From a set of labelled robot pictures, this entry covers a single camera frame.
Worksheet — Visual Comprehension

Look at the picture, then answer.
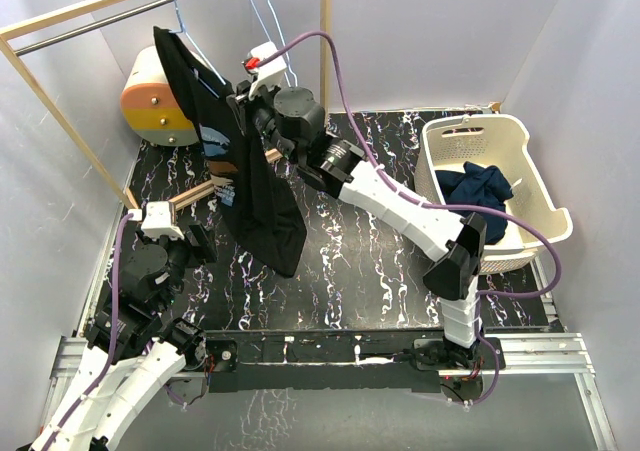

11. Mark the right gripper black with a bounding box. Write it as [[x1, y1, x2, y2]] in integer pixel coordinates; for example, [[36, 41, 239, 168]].
[[229, 77, 302, 167]]

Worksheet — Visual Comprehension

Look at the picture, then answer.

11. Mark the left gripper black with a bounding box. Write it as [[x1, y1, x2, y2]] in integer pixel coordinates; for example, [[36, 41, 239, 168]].
[[139, 219, 216, 310]]

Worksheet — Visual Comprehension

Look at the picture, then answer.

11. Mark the black graphic t shirt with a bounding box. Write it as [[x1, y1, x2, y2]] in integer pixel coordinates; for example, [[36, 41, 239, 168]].
[[153, 26, 307, 278]]

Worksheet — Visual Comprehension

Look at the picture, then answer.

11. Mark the light blue hanger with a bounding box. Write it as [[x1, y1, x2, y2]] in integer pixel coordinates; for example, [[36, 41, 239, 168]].
[[249, 0, 299, 86], [157, 0, 229, 90]]

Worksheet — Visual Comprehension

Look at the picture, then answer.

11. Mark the navy blue t shirt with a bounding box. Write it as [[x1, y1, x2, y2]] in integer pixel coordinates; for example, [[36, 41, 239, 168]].
[[434, 160, 515, 246]]

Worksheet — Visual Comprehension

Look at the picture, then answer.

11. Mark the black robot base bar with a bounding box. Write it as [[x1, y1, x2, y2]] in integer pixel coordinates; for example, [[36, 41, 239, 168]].
[[186, 328, 506, 397]]

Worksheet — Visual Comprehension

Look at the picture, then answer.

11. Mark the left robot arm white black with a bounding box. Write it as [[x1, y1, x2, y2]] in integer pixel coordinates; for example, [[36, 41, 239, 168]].
[[26, 222, 216, 450]]

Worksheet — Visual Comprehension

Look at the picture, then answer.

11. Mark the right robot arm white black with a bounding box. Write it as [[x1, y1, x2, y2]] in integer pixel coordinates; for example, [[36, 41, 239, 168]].
[[228, 81, 486, 368]]

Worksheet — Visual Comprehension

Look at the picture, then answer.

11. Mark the wooden clothes rack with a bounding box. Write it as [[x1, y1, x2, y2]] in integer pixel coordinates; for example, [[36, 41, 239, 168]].
[[0, 0, 501, 212]]

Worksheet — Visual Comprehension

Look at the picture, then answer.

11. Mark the cream laundry basket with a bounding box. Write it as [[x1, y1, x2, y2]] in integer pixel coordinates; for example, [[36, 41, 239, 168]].
[[414, 114, 573, 244]]

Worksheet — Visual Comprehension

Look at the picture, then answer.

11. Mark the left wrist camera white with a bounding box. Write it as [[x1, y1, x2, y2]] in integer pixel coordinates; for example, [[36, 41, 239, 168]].
[[140, 201, 184, 240]]

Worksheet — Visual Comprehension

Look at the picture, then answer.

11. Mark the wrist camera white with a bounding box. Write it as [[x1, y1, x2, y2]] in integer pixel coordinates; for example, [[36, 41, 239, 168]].
[[243, 41, 287, 100], [140, 201, 184, 240]]

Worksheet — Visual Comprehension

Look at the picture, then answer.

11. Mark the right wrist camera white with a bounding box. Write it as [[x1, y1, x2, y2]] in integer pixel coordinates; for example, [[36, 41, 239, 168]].
[[243, 41, 287, 100]]

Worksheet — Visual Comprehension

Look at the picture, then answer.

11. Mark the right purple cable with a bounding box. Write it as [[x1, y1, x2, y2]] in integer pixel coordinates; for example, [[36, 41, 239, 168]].
[[259, 30, 566, 405]]

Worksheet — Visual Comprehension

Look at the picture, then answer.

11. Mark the purple cable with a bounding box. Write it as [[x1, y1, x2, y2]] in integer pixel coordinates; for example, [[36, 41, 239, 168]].
[[29, 213, 141, 451], [259, 30, 566, 405]]

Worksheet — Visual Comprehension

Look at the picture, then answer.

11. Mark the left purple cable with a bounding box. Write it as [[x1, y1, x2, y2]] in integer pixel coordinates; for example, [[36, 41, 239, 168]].
[[29, 213, 141, 451]]

